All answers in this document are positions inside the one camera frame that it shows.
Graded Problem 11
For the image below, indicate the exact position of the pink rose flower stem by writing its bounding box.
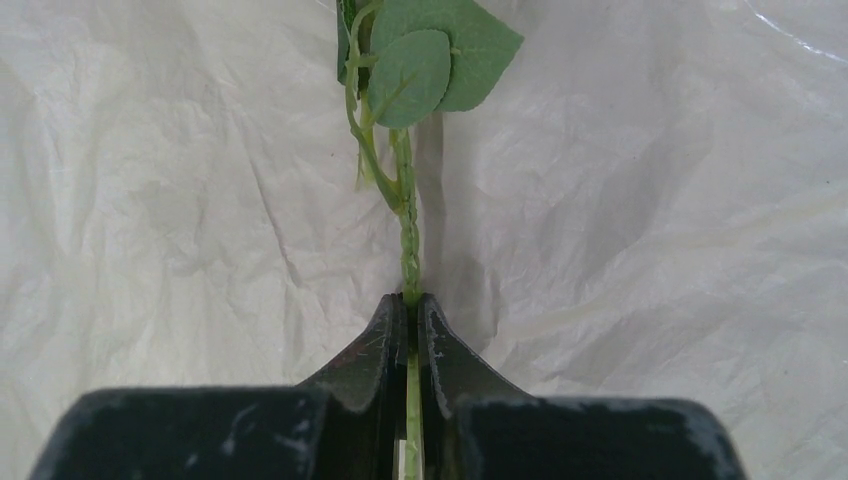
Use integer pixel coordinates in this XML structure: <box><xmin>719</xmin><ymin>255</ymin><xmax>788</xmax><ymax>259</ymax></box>
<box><xmin>334</xmin><ymin>0</ymin><xmax>526</xmax><ymax>480</ymax></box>

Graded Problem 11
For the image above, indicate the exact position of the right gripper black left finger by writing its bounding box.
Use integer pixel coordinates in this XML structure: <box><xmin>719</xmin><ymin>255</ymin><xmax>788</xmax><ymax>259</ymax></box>
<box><xmin>298</xmin><ymin>294</ymin><xmax>407</xmax><ymax>479</ymax></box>

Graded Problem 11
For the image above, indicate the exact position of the orange kraft wrapping paper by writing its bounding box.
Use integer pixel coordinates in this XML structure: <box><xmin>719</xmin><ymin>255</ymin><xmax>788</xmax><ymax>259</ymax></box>
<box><xmin>1</xmin><ymin>1</ymin><xmax>847</xmax><ymax>479</ymax></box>

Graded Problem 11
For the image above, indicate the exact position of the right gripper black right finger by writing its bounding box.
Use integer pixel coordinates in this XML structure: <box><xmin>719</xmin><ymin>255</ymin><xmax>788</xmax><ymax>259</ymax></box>
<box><xmin>417</xmin><ymin>293</ymin><xmax>530</xmax><ymax>479</ymax></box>

